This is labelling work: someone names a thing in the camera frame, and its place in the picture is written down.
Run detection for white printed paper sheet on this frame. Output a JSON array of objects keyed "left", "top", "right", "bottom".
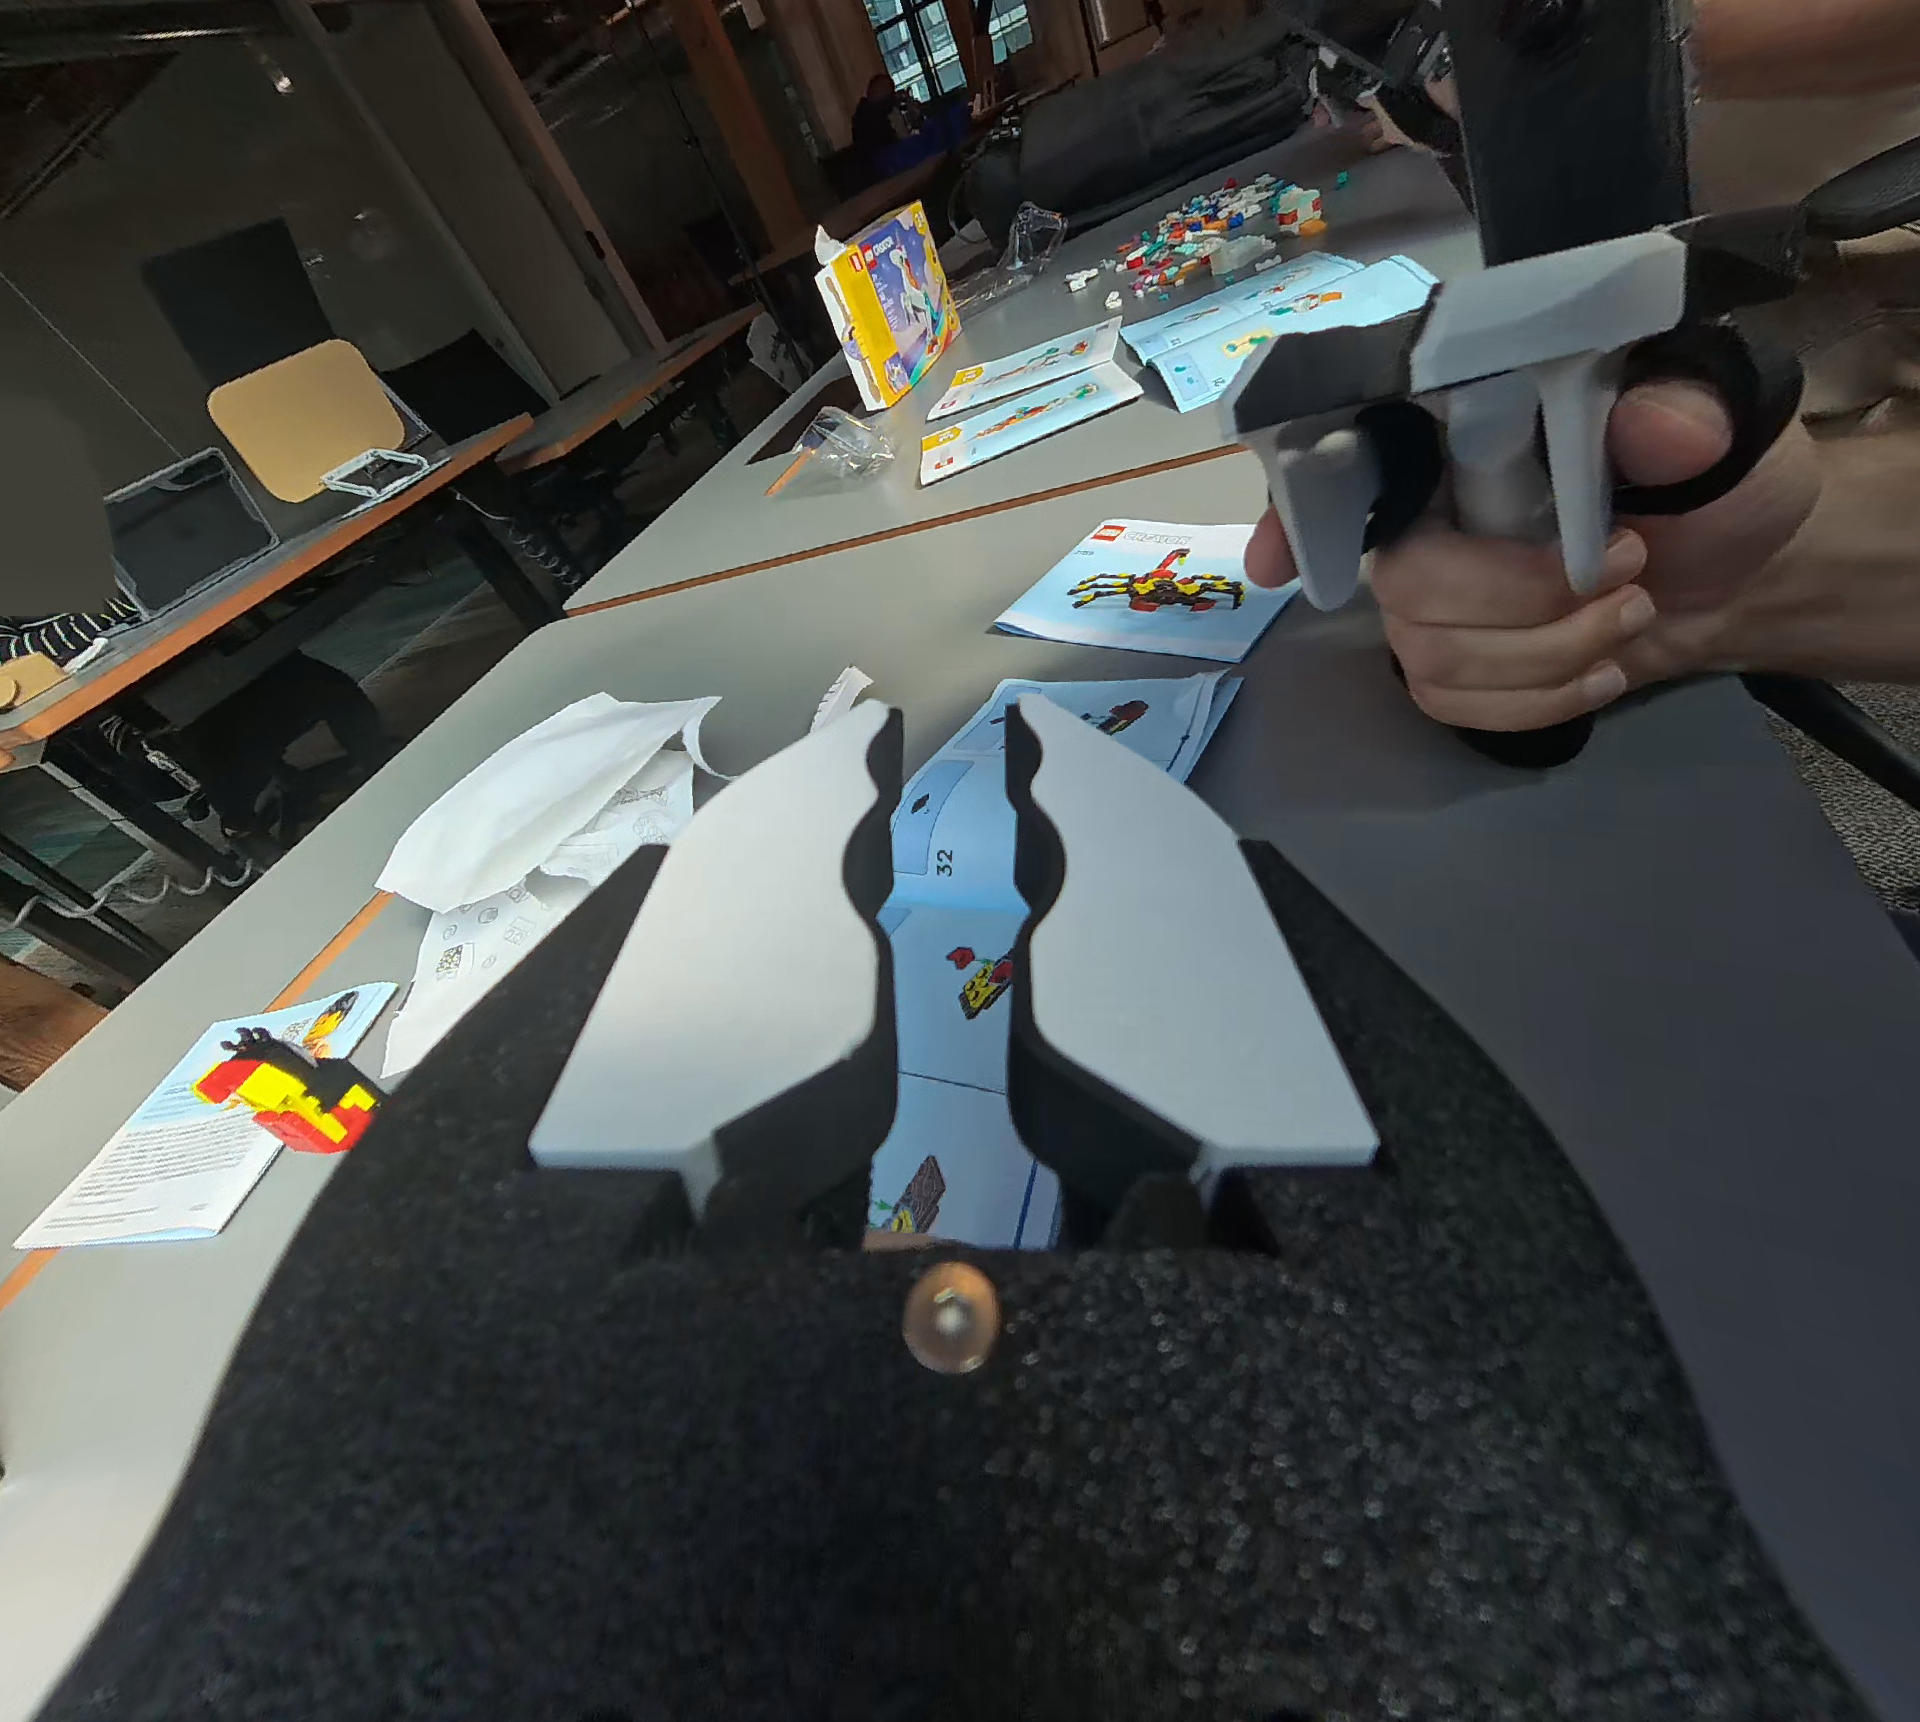
[{"left": 378, "top": 763, "right": 707, "bottom": 1083}]

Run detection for person's right forearm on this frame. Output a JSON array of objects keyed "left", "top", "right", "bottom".
[{"left": 1792, "top": 439, "right": 1920, "bottom": 691}]

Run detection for open booklet beside coloured bricks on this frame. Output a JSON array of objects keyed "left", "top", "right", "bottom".
[{"left": 1116, "top": 248, "right": 1445, "bottom": 415}]

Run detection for metal laptop stand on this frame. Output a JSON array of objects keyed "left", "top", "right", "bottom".
[{"left": 318, "top": 444, "right": 452, "bottom": 505}]

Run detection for background desk with wooden edge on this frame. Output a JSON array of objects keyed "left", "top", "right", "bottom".
[
  {"left": 0, "top": 408, "right": 539, "bottom": 772},
  {"left": 494, "top": 305, "right": 767, "bottom": 473}
]

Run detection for black mesh office chair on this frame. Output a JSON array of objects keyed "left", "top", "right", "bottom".
[{"left": 1792, "top": 134, "right": 1920, "bottom": 247}]

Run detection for closed blue instruction booklet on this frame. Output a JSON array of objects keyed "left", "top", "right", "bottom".
[
  {"left": 915, "top": 360, "right": 1152, "bottom": 490},
  {"left": 924, "top": 316, "right": 1128, "bottom": 425}
]

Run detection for tan chair back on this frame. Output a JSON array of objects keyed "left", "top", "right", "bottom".
[{"left": 204, "top": 336, "right": 409, "bottom": 505}]

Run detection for dark cloth cover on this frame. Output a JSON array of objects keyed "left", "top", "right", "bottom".
[{"left": 959, "top": 35, "right": 1329, "bottom": 243}]

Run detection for grey laptop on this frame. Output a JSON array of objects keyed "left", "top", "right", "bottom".
[{"left": 102, "top": 446, "right": 281, "bottom": 624}]

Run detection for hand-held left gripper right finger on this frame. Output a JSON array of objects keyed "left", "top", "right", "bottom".
[{"left": 1001, "top": 694, "right": 1381, "bottom": 1196}]

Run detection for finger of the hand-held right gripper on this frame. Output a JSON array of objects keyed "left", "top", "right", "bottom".
[
  {"left": 1405, "top": 229, "right": 1697, "bottom": 602},
  {"left": 1214, "top": 308, "right": 1445, "bottom": 618}
]

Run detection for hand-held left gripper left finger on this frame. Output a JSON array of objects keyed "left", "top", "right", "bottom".
[{"left": 526, "top": 699, "right": 908, "bottom": 1206}]

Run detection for grey desk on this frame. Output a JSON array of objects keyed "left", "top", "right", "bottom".
[
  {"left": 0, "top": 446, "right": 1920, "bottom": 1722},
  {"left": 562, "top": 154, "right": 1479, "bottom": 615}
]

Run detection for person's right hand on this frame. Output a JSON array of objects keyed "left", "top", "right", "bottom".
[{"left": 1243, "top": 376, "right": 1829, "bottom": 739}]

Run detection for thin booklet with text page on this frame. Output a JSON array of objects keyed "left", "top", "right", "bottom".
[{"left": 12, "top": 979, "right": 401, "bottom": 1255}]

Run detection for open blue instruction booklet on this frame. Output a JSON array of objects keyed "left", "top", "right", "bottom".
[{"left": 862, "top": 664, "right": 1247, "bottom": 1256}]

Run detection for yellow toy box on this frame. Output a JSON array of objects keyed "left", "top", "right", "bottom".
[{"left": 810, "top": 199, "right": 964, "bottom": 415}]

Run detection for torn white paper bag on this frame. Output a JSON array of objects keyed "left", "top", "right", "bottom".
[{"left": 372, "top": 664, "right": 880, "bottom": 918}]

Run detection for red yellow brick model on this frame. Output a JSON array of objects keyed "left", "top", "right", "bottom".
[{"left": 191, "top": 1025, "right": 385, "bottom": 1159}]

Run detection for pile of coloured bricks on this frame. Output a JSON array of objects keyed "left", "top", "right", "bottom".
[{"left": 1061, "top": 169, "right": 1339, "bottom": 306}]

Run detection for closed booklet with scorpion cover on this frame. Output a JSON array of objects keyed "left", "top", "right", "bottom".
[{"left": 989, "top": 517, "right": 1302, "bottom": 668}]

